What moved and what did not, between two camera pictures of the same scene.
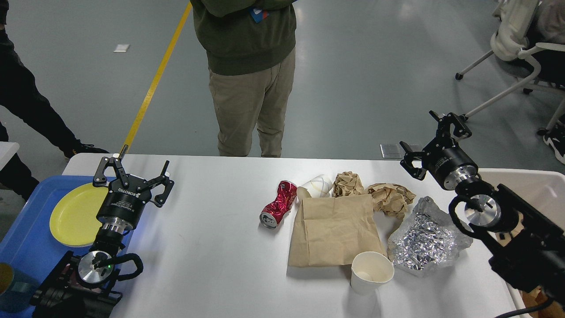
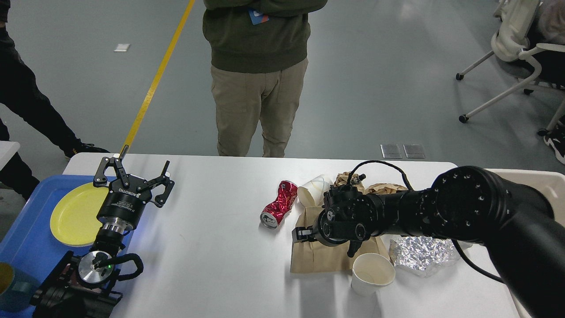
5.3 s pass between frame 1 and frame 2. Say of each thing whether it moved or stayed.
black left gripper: stayed
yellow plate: stayed
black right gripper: moved
